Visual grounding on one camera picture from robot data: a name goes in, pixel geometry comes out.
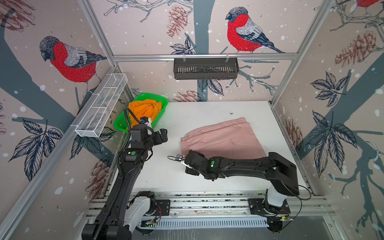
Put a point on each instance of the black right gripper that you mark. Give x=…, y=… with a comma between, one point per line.
x=190, y=170

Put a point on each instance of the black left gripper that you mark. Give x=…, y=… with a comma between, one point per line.
x=159, y=140

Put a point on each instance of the orange shorts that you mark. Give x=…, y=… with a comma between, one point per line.
x=146, y=108

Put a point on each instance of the pink shorts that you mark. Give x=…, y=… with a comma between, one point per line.
x=234, y=139

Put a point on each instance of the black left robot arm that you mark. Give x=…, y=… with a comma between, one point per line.
x=119, y=217

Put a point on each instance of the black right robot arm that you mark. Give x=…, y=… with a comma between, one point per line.
x=274, y=168

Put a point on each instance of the green plastic basket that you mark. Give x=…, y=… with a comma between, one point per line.
x=121, y=123

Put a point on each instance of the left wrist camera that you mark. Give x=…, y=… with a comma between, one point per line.
x=147, y=121

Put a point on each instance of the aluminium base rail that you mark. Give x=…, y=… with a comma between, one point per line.
x=237, y=205

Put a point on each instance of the white wire wall basket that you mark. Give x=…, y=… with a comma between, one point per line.
x=99, y=112

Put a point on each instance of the black hanging wall basket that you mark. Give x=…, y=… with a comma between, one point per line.
x=206, y=68

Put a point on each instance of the aluminium horizontal frame bar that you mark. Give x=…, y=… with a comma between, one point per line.
x=165, y=58

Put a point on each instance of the aluminium corner frame post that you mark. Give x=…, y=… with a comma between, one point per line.
x=311, y=33

